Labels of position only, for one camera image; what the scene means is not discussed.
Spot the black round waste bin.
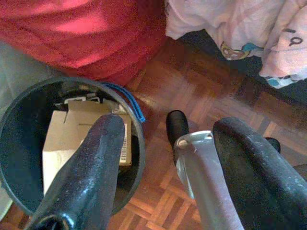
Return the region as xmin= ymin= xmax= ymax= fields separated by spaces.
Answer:
xmin=0 ymin=76 xmax=146 ymax=216

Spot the blue fabric strap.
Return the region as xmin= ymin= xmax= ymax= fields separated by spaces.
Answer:
xmin=102 ymin=82 xmax=146 ymax=123

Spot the brown cardboard box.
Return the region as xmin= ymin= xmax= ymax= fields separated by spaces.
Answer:
xmin=42 ymin=97 xmax=132 ymax=196

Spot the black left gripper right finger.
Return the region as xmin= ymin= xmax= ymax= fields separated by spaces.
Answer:
xmin=213 ymin=117 xmax=307 ymax=230

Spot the right robot leg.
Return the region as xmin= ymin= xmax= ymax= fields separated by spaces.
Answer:
xmin=265 ymin=137 xmax=307 ymax=185

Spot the pink cartoon print blanket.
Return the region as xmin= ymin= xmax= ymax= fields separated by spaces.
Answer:
xmin=165 ymin=0 xmax=307 ymax=89

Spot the red covered folded mattress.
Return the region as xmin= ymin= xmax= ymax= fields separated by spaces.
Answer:
xmin=0 ymin=0 xmax=168 ymax=84

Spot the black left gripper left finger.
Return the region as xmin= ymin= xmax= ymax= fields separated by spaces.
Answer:
xmin=25 ymin=114 xmax=127 ymax=230

